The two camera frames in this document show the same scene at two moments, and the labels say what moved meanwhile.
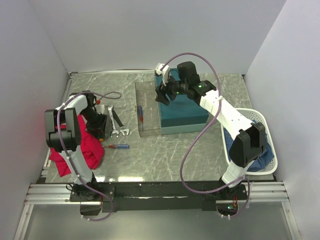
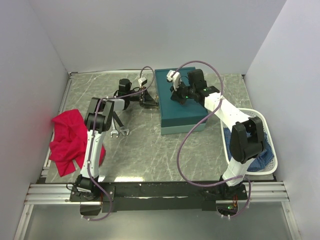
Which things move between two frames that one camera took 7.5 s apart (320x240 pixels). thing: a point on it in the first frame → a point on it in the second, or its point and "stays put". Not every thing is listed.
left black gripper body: x=95 y=121 → x=138 y=98
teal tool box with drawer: x=183 y=115 stays put
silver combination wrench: x=114 y=131 stays put
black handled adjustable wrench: x=123 y=129 stays put
